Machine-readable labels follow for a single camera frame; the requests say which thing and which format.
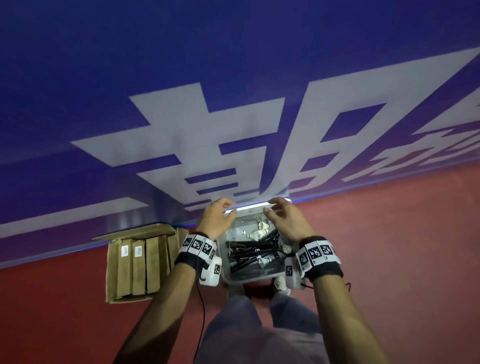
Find person's right hand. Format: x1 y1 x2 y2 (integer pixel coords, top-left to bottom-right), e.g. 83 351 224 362
263 197 316 245

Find person's left hand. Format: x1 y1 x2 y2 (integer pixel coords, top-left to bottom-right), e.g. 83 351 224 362
195 197 238 242

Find clear plastic storage bin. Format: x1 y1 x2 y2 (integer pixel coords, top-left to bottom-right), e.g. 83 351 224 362
217 209 298 289

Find long brown cardboard box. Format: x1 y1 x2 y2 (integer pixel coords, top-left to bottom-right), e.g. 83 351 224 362
131 239 148 297
159 235 172 290
116 239 133 300
146 236 163 295

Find large torn cardboard box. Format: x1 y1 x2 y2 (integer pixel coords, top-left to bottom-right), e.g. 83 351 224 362
91 223 190 305

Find person's right forearm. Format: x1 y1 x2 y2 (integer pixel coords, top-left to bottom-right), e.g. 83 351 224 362
313 275 391 364

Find person's left forearm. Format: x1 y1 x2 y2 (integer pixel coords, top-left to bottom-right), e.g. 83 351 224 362
114 262 198 364

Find person's right shoe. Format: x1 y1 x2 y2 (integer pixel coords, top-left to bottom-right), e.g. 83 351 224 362
274 275 292 296

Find person's grey trousers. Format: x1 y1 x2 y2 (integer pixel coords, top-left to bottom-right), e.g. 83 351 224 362
200 292 325 338

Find person's pale shirt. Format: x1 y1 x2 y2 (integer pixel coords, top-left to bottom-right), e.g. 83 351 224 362
194 326 332 364

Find black wristband with marker tiles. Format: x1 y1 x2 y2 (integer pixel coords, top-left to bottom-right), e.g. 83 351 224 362
174 232 218 272
295 236 344 283

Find blue printed barrier board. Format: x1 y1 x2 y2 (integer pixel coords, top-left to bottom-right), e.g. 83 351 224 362
0 0 480 270

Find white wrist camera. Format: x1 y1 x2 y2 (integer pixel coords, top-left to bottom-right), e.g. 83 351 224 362
198 256 223 288
283 256 307 290

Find black cable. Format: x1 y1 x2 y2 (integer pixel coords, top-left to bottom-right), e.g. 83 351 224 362
194 281 207 364
301 281 352 294

